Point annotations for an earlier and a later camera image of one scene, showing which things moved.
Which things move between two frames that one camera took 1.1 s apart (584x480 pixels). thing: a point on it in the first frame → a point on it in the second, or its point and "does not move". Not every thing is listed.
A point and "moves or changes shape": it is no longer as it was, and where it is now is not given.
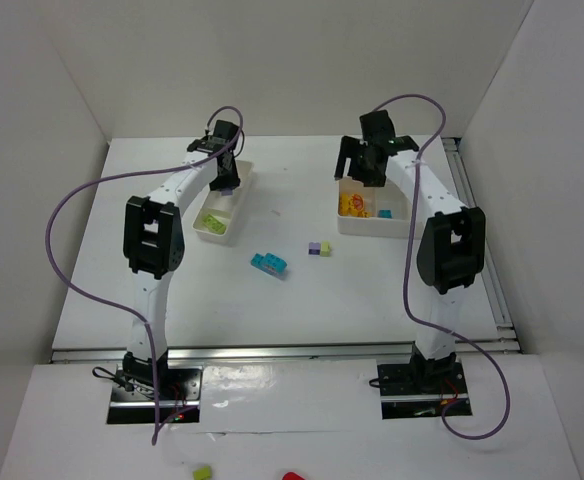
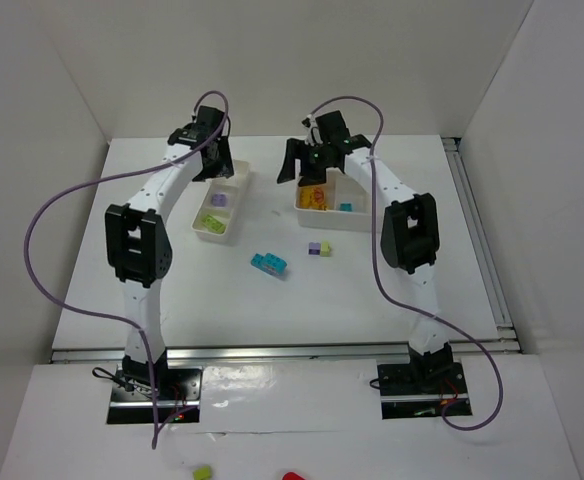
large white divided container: x=374 y=211 moves or changes shape
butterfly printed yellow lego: x=356 y=205 → x=317 y=197
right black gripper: x=368 y=156 → x=314 y=160
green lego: x=325 y=248 does not move
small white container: x=216 y=217 does not move
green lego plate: x=214 y=225 does not move
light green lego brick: x=210 y=220 does not move
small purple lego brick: x=314 y=248 does not move
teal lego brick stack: x=269 y=263 does not move
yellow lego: x=344 y=204 → x=306 y=197
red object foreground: x=292 y=476 does not move
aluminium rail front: x=114 y=355 does not move
